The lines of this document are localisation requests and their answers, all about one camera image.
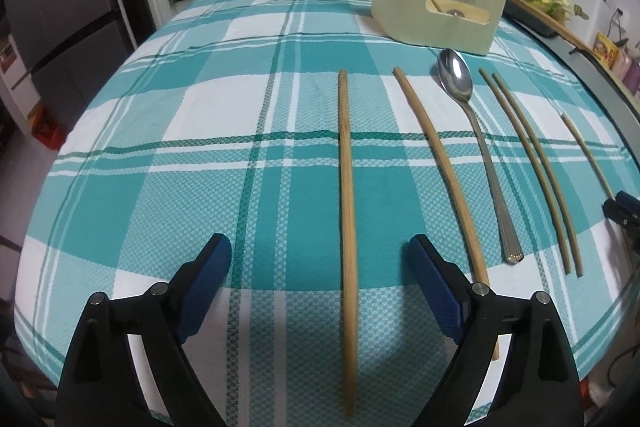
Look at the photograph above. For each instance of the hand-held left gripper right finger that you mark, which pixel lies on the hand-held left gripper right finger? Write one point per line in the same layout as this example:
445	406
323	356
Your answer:
437	287

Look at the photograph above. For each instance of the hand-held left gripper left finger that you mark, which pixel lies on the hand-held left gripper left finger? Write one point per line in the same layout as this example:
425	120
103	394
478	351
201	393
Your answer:
205	282

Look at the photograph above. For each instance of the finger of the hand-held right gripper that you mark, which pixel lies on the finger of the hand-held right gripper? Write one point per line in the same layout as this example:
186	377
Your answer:
630	199
622	216

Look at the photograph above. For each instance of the single wooden chopstick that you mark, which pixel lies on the single wooden chopstick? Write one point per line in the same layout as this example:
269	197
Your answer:
585	152

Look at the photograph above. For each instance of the stainless steel spoon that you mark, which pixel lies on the stainless steel spoon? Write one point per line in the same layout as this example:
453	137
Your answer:
455	74
454	12

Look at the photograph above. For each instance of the purple bottle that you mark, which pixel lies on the purple bottle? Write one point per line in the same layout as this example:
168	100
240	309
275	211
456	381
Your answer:
635	78

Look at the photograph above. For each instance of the pink cup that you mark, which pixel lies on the pink cup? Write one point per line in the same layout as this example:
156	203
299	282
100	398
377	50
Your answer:
625	63

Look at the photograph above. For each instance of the teal checked tablecloth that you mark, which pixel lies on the teal checked tablecloth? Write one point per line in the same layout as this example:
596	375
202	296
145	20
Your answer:
200	107

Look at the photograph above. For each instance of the wooden cutting board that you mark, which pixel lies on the wooden cutting board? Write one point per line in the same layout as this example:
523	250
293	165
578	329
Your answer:
560	29

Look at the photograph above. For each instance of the white knife block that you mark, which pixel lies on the white knife block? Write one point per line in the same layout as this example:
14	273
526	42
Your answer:
592	9

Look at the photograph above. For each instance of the red crate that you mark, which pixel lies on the red crate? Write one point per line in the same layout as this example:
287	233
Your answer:
46	127

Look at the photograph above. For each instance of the grey refrigerator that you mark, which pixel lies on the grey refrigerator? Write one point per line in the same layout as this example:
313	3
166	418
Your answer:
60	7

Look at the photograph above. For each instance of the wall outlet with plug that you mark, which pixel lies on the wall outlet with plug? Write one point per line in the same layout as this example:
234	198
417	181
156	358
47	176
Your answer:
618	14

